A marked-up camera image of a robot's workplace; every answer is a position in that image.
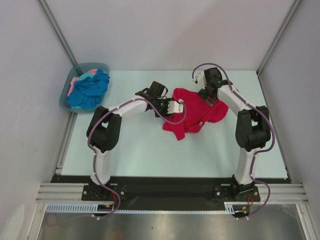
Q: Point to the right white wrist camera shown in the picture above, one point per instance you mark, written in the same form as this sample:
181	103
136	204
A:
199	78

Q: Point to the translucent blue plastic basket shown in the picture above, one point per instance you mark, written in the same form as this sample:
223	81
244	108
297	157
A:
77	71

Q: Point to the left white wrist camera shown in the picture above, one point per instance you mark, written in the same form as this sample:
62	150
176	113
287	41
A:
175	106

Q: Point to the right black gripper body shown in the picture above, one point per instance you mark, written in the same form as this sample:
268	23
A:
205	93

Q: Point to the light teal t shirt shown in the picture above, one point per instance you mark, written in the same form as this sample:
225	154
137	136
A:
80	78

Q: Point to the slotted cable duct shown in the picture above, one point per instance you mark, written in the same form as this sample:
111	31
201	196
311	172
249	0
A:
181	208

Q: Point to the left aluminium corner post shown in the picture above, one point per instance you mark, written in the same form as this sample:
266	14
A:
47	12

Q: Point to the blue t shirt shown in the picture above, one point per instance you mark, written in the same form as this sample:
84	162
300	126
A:
88	93

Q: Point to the aluminium corner post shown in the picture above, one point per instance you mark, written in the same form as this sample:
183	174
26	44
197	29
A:
279	35
47	12

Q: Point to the right aluminium corner post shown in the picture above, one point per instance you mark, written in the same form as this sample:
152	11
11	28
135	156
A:
279	35

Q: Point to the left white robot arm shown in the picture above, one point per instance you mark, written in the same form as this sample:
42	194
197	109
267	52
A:
105	126

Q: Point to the aluminium front rail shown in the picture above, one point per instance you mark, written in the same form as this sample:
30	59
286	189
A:
79	192

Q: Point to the pink t shirt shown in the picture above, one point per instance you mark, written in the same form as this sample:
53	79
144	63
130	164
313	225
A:
93	71

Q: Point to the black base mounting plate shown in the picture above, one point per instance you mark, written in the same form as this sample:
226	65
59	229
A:
238	195

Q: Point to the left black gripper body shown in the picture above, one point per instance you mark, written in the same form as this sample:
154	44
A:
161	105

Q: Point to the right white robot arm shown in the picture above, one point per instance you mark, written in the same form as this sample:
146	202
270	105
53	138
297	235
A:
252	130

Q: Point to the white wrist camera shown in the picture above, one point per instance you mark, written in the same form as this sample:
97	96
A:
199	78
175	106

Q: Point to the red t shirt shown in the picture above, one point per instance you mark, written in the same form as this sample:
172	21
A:
199	112

